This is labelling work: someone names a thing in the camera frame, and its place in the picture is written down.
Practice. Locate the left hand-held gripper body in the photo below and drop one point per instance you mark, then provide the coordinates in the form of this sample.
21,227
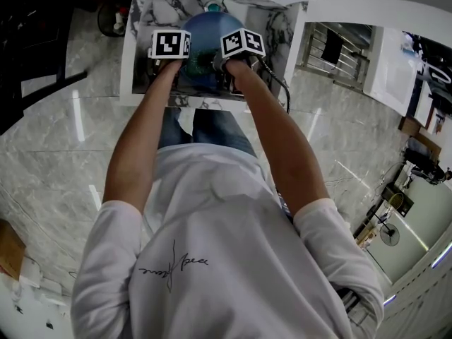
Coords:
169,44

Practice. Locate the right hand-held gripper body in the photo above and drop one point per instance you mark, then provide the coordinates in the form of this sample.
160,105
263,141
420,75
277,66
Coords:
243,42

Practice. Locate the green scrubber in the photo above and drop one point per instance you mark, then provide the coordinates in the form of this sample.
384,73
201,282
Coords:
200,62

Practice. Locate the blue plate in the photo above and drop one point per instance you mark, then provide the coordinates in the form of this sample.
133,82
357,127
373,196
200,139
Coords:
208,30

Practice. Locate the person's left forearm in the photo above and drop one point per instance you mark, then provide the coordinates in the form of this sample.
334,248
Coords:
141,132

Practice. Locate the person's right forearm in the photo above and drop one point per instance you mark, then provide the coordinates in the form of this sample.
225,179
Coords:
272,136

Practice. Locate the white marble sink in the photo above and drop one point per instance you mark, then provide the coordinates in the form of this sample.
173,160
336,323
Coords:
166,9

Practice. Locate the teal sink drain stopper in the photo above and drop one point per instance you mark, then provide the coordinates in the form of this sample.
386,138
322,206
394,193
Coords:
213,7

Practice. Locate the black hanging cloth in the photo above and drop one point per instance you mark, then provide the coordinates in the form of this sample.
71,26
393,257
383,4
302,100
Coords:
331,47

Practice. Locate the blue jeans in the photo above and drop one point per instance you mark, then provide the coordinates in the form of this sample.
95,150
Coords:
215,129

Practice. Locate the black chair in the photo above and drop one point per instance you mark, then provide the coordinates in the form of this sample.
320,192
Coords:
39,48

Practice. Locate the white board panel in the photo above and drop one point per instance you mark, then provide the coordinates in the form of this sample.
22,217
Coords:
392,69

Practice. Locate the white long-sleeve shirt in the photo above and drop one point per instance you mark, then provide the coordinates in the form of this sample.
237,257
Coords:
226,260

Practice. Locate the yellow racket swatter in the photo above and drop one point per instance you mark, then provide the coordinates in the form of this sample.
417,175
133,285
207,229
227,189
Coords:
396,200

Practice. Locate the black standing fan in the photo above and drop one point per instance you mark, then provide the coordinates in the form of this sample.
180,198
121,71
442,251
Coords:
388,234

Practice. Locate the brown cardboard box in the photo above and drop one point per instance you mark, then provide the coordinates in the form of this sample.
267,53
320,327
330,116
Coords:
10,249

